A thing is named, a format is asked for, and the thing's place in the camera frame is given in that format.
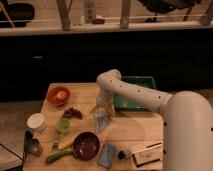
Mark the yellow banana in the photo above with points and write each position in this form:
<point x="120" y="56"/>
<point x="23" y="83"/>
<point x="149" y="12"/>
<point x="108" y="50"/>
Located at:
<point x="65" y="144"/>

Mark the peach-coloured egg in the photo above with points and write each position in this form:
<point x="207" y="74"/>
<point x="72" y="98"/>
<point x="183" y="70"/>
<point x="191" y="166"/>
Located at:
<point x="61" y="95"/>

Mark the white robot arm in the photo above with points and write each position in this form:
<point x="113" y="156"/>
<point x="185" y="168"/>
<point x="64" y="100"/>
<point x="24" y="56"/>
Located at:
<point x="187" y="117"/>

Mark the black metal ladle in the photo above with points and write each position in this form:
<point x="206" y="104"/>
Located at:
<point x="32" y="145"/>

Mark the blue sponge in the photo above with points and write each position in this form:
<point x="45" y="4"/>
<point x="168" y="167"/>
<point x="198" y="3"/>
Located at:
<point x="106" y="155"/>

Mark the white cup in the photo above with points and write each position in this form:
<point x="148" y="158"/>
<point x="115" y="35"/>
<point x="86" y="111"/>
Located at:
<point x="37" y="122"/>

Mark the dark chair left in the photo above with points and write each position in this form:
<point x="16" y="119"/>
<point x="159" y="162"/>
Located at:
<point x="20" y="13"/>

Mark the metal fork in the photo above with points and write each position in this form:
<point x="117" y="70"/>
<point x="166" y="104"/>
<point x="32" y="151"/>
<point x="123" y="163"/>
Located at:
<point x="56" y="142"/>

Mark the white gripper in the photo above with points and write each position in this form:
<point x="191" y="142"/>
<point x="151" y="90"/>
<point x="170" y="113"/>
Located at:
<point x="104" y="101"/>

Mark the dark dried fruit pile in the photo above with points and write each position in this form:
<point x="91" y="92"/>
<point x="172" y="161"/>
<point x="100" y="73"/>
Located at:
<point x="72" y="113"/>

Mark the dark brown pan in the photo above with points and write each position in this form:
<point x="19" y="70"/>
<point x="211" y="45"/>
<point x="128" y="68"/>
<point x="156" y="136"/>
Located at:
<point x="86" y="146"/>

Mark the black office chair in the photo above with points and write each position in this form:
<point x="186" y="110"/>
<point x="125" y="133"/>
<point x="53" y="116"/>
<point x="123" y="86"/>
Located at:
<point x="166" y="6"/>

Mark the green cup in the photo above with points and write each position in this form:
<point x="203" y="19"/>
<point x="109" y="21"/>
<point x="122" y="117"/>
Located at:
<point x="63" y="125"/>

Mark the green plastic bin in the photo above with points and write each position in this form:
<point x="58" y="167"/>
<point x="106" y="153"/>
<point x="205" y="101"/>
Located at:
<point x="128" y="95"/>

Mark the orange bowl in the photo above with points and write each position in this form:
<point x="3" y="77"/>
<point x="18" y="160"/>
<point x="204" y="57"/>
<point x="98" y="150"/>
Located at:
<point x="53" y="100"/>

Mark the white cardboard box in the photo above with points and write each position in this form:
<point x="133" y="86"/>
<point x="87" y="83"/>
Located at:
<point x="150" y="154"/>

